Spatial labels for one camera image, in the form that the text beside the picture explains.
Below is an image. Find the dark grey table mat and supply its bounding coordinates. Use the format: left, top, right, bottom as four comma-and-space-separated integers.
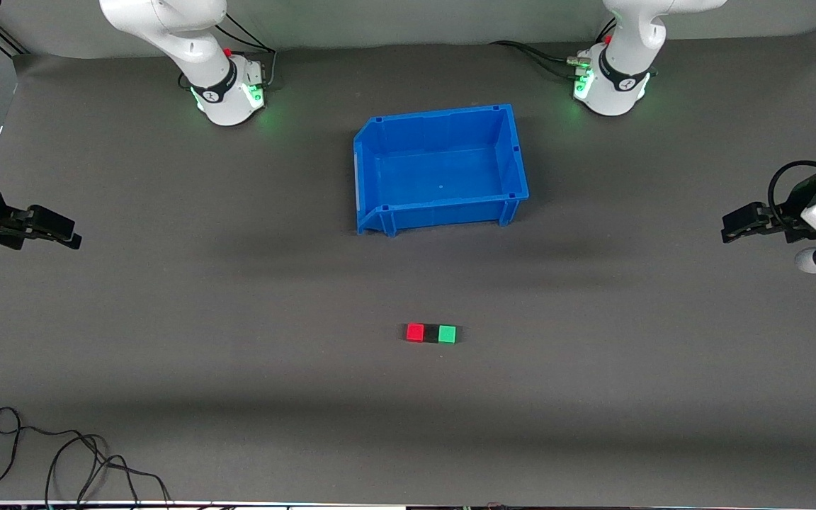
0, 27, 816, 505

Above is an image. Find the blue plastic storage bin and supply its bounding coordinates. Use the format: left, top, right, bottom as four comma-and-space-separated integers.
353, 103, 530, 237

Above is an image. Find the thin black loose cable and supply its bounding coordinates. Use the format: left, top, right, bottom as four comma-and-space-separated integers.
0, 407, 171, 507

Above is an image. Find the black left arm base cable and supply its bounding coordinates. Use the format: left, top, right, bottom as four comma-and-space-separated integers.
489, 39, 593, 82

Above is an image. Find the black arm base cable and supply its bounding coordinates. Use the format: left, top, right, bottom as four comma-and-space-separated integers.
213, 14, 278, 89
489, 39, 593, 82

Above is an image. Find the black right arm base cable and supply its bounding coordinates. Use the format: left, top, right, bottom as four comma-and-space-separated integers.
213, 14, 278, 89

